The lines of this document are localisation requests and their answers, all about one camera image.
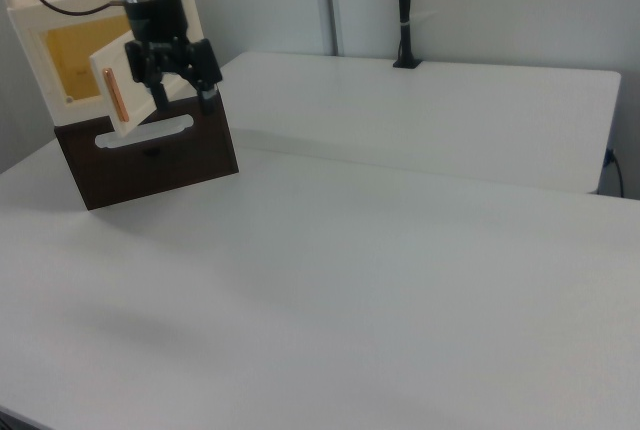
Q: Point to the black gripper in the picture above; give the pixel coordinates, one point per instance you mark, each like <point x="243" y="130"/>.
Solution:
<point x="157" y="22"/>

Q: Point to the cream cabinet door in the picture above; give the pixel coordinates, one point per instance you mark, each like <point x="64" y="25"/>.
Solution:
<point x="140" y="105"/>

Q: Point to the cream plastic cabinet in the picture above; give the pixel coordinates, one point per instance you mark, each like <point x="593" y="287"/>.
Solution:
<point x="30" y="50"/>

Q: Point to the dark brown drawer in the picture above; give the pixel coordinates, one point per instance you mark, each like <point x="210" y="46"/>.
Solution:
<point x="150" y="175"/>

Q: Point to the grey wall partition post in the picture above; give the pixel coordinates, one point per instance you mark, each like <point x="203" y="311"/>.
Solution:
<point x="332" y="0"/>

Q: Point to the black camera stand pole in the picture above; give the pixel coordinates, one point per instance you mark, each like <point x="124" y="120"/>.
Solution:
<point x="404" y="0"/>

